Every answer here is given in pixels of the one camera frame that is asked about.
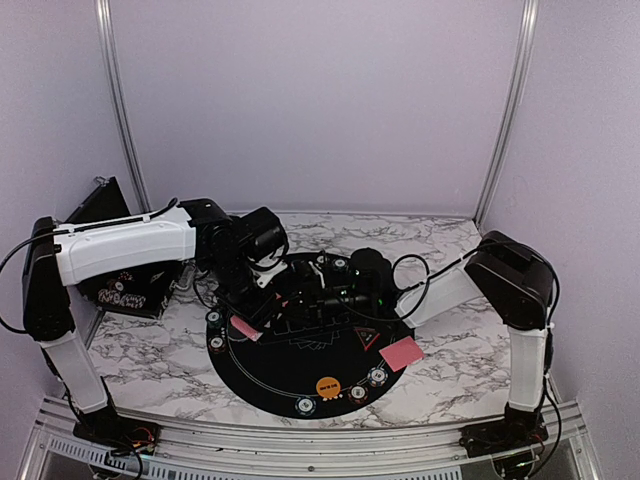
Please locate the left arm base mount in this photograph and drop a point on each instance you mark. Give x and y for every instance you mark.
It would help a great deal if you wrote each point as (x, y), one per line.
(126, 436)

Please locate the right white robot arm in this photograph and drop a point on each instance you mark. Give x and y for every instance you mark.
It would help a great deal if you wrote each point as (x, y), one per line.
(520, 285)

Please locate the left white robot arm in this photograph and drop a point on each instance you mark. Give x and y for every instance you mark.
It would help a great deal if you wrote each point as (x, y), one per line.
(228, 247)

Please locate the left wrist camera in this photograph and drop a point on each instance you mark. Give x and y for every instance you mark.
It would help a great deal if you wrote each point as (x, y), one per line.
(264, 243)

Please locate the orange big blind button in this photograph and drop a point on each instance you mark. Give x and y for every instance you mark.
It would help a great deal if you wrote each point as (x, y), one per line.
(328, 388)

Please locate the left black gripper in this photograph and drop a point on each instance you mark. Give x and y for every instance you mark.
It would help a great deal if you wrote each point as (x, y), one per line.
(257, 312)

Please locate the front aluminium rail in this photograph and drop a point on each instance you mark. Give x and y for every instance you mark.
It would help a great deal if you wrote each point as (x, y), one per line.
(191, 449)

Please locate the face-down card seat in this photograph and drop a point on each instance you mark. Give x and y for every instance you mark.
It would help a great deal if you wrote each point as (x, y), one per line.
(402, 353)

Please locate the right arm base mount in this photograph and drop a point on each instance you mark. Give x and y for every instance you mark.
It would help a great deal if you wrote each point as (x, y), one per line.
(500, 436)

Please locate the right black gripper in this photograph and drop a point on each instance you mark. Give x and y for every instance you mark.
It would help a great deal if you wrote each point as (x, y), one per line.
(312, 308)

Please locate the left aluminium frame post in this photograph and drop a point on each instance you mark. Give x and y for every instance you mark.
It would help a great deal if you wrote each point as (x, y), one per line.
(112, 68)

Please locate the blue white chip bottom seat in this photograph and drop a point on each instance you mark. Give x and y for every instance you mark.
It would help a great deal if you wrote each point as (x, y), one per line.
(377, 377)

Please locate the black poker chip case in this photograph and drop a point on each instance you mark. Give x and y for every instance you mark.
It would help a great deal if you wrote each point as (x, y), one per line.
(140, 291)

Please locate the round black poker mat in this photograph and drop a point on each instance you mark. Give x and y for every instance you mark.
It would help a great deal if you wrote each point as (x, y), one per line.
(288, 359)

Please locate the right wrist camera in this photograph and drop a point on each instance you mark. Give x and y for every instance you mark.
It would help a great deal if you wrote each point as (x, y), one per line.
(372, 275)

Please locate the green chip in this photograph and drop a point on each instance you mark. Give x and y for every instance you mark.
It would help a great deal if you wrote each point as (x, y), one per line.
(339, 264)
(214, 319)

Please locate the red black triangle all-in marker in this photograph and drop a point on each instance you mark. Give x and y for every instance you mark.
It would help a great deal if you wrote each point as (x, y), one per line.
(367, 336)

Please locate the red playing card deck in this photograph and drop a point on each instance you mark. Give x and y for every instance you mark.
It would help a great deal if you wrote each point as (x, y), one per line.
(244, 329)

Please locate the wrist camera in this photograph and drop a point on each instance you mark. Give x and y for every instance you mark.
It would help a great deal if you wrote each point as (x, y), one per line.
(372, 275)
(264, 243)

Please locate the aluminium frame post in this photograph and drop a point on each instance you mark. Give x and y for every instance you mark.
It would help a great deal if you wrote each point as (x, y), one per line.
(112, 68)
(522, 60)

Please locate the right aluminium frame post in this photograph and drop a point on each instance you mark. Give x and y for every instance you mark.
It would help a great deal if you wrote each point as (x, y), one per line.
(522, 60)

